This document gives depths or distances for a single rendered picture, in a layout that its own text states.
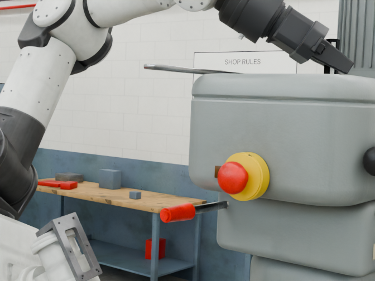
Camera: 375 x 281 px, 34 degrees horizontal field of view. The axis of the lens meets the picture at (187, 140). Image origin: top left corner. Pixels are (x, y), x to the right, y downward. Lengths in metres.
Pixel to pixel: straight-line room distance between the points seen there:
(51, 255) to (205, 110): 0.27
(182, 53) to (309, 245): 5.73
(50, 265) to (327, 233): 0.36
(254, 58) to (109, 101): 1.99
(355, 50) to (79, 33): 0.48
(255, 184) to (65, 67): 0.44
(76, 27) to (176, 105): 5.51
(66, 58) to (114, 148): 6.10
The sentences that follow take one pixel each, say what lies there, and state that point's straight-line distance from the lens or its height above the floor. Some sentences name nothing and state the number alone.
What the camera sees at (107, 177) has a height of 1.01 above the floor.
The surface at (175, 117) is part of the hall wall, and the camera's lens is 6.54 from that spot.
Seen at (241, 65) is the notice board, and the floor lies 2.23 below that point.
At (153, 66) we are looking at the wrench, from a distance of 0.80.
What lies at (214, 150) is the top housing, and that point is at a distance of 0.81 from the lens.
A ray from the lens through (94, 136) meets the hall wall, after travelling 7.39.
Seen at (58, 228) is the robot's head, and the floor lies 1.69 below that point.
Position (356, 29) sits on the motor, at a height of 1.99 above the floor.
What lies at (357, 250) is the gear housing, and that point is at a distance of 0.84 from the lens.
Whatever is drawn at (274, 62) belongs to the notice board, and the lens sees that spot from 5.89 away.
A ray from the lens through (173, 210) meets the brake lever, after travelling 0.82.
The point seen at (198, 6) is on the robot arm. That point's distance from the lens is 0.93.
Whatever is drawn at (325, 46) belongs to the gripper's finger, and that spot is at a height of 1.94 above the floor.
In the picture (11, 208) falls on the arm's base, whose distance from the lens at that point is 1.00.
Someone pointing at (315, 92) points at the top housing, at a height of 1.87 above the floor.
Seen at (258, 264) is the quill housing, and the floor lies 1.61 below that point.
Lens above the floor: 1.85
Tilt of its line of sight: 3 degrees down
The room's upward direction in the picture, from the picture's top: 2 degrees clockwise
